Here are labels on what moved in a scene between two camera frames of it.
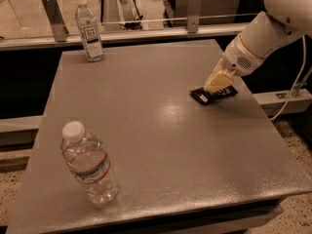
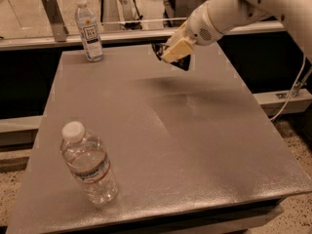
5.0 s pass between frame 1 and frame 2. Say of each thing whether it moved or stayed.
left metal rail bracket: stayed
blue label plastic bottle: stayed
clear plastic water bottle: stayed
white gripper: moved
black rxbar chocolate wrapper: moved
